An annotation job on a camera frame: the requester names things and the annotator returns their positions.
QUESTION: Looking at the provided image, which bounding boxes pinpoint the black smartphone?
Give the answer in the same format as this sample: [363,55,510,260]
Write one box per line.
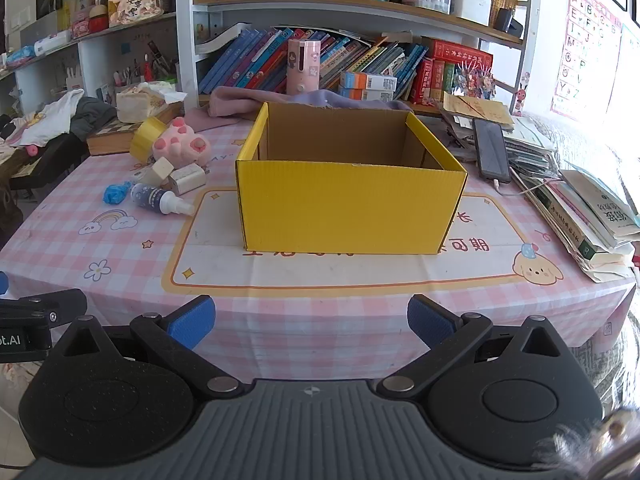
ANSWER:
[472,117,512,184]

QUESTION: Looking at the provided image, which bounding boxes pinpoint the alphabet wall poster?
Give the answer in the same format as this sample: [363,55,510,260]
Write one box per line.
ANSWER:
[550,0,623,121]

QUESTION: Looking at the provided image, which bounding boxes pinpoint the red jar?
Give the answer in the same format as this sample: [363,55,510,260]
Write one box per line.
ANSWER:
[89,0,110,31]

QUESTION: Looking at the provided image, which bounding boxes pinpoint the white wipes pack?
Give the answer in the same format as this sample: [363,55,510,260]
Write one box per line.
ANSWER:
[34,30,73,56]

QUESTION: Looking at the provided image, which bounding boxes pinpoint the blue plastic bag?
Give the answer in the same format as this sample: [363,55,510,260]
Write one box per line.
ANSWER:
[103,181,132,206]

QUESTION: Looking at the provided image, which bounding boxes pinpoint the white charging cable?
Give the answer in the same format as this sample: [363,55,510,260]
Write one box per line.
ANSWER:
[492,176,561,200]

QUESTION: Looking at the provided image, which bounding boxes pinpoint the pink checked tablecloth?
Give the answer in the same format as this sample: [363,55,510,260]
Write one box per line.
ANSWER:
[0,105,636,386]

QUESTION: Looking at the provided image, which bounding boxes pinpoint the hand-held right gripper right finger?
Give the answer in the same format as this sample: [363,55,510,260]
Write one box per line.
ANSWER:
[375,294,573,401]

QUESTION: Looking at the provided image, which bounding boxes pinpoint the white plug adapter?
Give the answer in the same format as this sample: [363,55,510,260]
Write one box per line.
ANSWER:
[145,156,175,189]

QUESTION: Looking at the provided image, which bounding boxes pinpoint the white bookshelf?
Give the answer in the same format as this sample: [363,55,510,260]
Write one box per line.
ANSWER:
[0,0,536,121]

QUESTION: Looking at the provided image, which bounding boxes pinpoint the stack of loose papers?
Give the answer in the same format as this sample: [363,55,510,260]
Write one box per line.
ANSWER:
[442,112,558,177]

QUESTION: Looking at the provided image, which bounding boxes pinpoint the grey garment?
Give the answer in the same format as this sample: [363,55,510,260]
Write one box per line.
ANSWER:
[70,96,118,141]

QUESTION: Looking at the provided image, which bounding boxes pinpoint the blue wipes pack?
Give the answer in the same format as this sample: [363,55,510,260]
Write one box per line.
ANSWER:
[5,45,36,68]

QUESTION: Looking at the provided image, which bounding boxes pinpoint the yellow cardboard box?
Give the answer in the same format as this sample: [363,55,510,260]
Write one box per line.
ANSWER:
[235,101,468,256]

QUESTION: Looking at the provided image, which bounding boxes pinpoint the purple cloth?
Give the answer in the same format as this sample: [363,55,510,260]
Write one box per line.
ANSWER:
[182,86,416,131]

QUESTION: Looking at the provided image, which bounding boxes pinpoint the row of leaning books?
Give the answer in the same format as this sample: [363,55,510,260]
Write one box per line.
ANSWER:
[197,25,431,96]

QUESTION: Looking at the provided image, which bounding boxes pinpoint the small blue spray bottle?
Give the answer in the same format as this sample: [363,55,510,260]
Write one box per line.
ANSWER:
[130,183,196,217]

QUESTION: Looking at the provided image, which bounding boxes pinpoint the wooden chess box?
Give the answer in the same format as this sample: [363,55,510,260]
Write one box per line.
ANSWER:
[86,120,151,156]

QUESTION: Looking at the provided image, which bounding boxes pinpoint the yellow tape roll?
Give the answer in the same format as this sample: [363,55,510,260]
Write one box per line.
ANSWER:
[129,116,168,163]

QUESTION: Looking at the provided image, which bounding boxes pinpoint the pile of clothes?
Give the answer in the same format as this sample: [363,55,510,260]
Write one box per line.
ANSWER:
[10,89,86,148]

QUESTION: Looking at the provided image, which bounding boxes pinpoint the pink plush toy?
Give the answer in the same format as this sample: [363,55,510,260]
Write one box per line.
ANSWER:
[151,116,212,168]

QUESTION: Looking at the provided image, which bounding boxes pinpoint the group of pen holders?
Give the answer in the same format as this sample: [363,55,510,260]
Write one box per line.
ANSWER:
[112,52,178,86]

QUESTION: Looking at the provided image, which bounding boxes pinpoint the stack of paperback books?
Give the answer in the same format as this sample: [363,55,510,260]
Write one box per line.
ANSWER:
[520,169,640,283]

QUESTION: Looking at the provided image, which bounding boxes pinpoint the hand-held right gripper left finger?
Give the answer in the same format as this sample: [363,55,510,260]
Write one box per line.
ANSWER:
[47,295,251,401]

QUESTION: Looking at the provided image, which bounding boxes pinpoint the small white printed box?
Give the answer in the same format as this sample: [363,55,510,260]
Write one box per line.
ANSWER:
[167,166,207,196]

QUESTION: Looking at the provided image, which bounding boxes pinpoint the white storage box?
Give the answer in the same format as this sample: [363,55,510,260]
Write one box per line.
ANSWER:
[450,0,493,26]

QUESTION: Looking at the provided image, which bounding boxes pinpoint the pink cylindrical device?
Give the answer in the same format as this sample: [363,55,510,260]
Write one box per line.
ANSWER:
[286,39,321,97]

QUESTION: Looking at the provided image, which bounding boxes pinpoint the thick red books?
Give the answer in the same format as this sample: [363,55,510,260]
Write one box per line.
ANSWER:
[410,40,493,106]

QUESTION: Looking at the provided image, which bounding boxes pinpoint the yellow tissue pack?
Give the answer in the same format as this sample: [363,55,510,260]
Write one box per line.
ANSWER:
[116,82,188,123]

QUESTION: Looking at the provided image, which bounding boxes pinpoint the brown kraft envelope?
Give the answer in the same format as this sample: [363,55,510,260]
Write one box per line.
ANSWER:
[442,94,515,128]

